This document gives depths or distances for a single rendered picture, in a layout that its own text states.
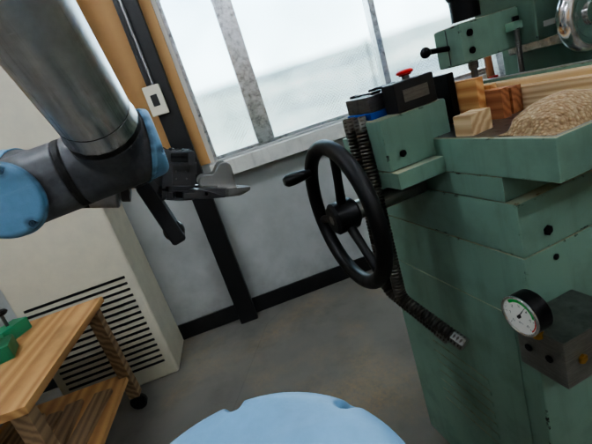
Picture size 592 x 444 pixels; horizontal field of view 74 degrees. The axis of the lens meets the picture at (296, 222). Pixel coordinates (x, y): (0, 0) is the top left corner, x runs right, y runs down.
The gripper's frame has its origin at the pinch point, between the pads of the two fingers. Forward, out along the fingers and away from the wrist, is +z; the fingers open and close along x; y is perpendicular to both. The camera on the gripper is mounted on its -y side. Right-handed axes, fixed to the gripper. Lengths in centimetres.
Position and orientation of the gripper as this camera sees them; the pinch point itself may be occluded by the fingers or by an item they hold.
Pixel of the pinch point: (242, 192)
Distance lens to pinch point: 72.1
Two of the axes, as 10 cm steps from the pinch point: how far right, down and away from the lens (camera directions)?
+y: 0.3, -9.8, -1.9
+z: 9.5, -0.3, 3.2
